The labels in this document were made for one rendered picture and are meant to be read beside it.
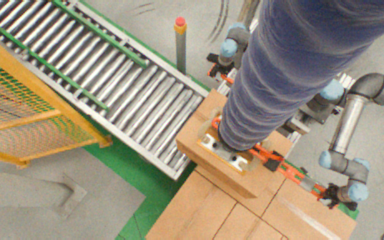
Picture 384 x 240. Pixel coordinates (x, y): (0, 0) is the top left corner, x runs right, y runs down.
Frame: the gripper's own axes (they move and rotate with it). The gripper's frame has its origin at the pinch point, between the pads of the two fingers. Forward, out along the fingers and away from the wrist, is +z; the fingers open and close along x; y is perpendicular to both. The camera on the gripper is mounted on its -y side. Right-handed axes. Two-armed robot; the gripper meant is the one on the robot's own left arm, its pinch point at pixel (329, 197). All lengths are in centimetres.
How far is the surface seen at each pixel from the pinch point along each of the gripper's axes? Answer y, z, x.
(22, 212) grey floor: 176, 121, 133
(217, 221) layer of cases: 36, 66, 42
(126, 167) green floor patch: 126, 120, 49
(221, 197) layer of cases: 43, 66, 27
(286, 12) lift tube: 65, -124, 12
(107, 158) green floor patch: 145, 120, 53
